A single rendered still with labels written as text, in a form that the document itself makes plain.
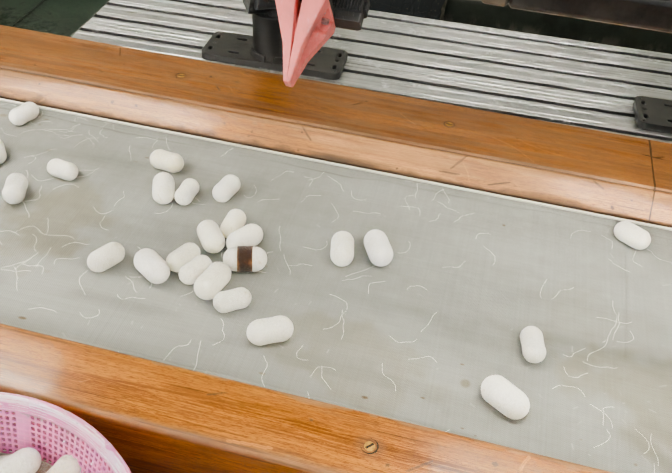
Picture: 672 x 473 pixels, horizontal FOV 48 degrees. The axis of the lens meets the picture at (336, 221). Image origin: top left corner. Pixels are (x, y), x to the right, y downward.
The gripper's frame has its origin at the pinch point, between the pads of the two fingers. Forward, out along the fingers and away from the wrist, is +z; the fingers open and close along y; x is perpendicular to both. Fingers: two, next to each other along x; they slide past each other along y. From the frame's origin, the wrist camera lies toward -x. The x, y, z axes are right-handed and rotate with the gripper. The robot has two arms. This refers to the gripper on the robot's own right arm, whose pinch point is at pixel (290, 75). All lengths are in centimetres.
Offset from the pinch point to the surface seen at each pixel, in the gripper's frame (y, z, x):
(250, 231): -0.4, 14.3, 0.9
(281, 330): 5.5, 21.9, -5.2
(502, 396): 22.5, 23.0, -6.3
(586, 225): 29.0, 6.0, 10.5
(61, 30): -122, -56, 159
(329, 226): 5.6, 11.8, 5.6
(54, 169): -21.2, 12.0, 3.6
